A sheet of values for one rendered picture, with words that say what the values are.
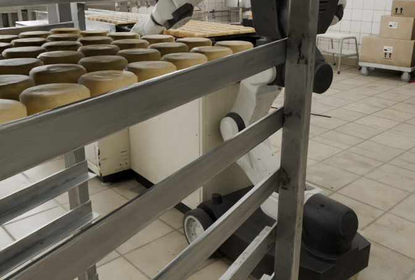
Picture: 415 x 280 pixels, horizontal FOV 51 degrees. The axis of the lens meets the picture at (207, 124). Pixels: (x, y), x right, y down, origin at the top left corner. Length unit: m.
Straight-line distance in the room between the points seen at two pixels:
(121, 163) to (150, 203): 2.20
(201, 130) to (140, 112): 1.58
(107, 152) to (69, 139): 2.21
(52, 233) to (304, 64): 0.57
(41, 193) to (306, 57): 0.53
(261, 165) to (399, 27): 3.91
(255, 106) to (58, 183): 1.08
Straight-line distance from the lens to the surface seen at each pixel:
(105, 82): 0.36
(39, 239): 0.89
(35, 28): 0.79
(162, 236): 2.11
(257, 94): 1.74
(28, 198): 0.84
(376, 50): 5.57
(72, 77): 0.41
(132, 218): 0.35
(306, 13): 0.56
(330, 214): 1.66
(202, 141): 1.92
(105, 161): 2.51
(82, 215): 0.94
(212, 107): 1.90
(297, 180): 0.62
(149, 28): 1.63
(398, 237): 2.27
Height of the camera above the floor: 1.14
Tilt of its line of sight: 19 degrees down
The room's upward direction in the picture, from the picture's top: straight up
